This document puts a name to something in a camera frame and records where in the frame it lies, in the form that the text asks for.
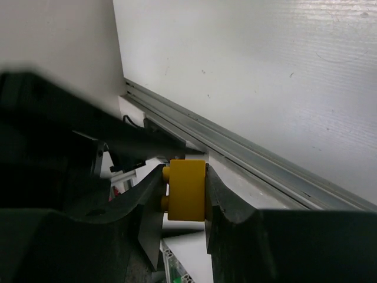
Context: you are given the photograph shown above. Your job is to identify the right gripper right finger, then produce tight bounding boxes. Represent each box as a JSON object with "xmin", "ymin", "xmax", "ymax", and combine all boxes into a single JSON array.
[{"xmin": 205, "ymin": 166, "xmax": 376, "ymax": 282}]

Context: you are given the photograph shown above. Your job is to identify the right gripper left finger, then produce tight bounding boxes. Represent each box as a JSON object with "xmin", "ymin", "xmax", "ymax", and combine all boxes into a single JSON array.
[{"xmin": 1, "ymin": 164, "xmax": 165, "ymax": 282}]

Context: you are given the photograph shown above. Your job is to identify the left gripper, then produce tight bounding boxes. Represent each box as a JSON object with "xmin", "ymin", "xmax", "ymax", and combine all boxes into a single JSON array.
[{"xmin": 1, "ymin": 71, "xmax": 187, "ymax": 211}]

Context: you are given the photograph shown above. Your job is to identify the yellow lego brick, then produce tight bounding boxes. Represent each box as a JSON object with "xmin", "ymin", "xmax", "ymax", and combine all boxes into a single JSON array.
[{"xmin": 161, "ymin": 159, "xmax": 206, "ymax": 222}]

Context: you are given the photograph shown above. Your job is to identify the aluminium front rail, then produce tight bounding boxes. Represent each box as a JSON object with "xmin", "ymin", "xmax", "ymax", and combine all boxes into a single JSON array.
[{"xmin": 124, "ymin": 79, "xmax": 376, "ymax": 211}]

